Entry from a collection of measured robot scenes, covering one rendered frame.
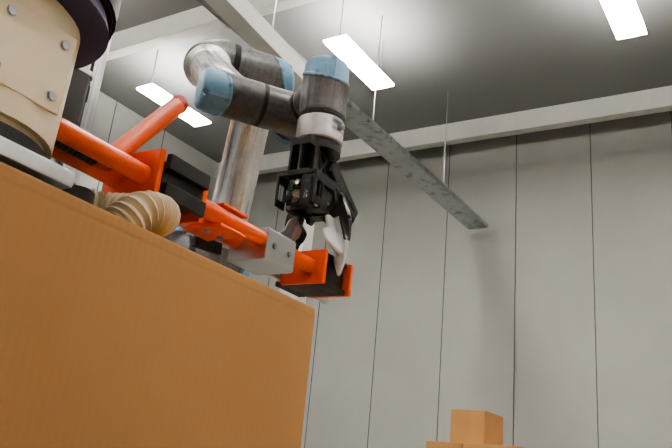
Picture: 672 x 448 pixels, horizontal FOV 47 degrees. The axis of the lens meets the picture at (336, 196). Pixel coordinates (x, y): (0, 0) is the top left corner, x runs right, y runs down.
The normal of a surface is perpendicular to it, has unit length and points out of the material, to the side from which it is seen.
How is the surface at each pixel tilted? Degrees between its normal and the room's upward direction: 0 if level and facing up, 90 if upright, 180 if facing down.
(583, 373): 90
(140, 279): 90
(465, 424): 90
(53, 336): 90
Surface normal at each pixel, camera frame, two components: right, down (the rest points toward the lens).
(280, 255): 0.87, -0.10
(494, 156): -0.52, -0.35
